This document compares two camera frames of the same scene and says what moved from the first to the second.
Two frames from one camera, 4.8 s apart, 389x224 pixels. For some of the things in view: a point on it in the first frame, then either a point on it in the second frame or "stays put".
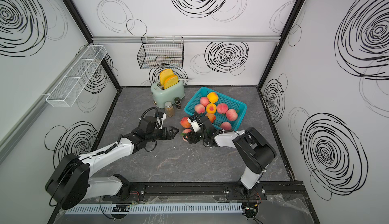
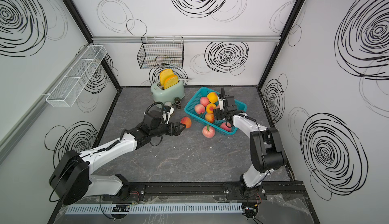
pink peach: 204,101 stays put
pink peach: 226,125 stays put
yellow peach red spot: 212,97 stays put
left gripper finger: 170,135 -> 179,127
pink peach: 199,108 stays put
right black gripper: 191,136 -> 217,114
